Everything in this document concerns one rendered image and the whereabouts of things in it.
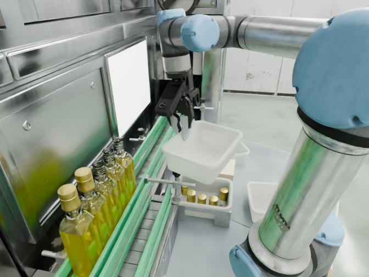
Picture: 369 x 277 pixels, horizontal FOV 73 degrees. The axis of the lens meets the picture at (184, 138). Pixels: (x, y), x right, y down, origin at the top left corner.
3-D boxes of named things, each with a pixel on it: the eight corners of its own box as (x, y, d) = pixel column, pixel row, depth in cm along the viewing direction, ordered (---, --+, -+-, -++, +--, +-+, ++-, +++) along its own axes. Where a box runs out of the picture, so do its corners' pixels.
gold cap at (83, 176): (85, 180, 58) (81, 165, 56) (98, 184, 57) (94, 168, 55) (74, 190, 55) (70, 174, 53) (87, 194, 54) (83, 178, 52)
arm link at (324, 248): (342, 263, 60) (362, 222, 53) (305, 291, 54) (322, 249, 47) (299, 228, 69) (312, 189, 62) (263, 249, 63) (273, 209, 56)
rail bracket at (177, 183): (148, 192, 89) (145, 162, 82) (195, 198, 86) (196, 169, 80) (145, 198, 86) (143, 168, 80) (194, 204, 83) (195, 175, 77)
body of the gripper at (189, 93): (201, 106, 78) (197, 67, 72) (188, 116, 71) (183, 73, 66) (179, 105, 81) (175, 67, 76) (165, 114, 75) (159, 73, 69)
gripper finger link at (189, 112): (195, 127, 74) (192, 99, 71) (193, 129, 73) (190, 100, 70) (182, 126, 77) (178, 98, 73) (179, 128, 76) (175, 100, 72)
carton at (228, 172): (200, 167, 123) (201, 155, 120) (233, 172, 120) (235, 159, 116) (196, 183, 113) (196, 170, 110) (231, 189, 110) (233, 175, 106)
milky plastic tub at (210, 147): (242, 155, 82) (245, 131, 78) (212, 195, 65) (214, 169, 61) (195, 140, 90) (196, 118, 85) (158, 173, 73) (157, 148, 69)
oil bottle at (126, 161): (123, 201, 85) (115, 147, 75) (139, 203, 84) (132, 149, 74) (116, 213, 81) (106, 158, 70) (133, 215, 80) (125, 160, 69)
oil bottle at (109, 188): (108, 228, 75) (96, 171, 65) (126, 231, 75) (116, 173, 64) (99, 244, 71) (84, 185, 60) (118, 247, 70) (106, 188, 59)
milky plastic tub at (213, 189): (179, 188, 110) (179, 172, 105) (231, 194, 106) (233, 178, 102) (169, 218, 95) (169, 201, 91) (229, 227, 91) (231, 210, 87)
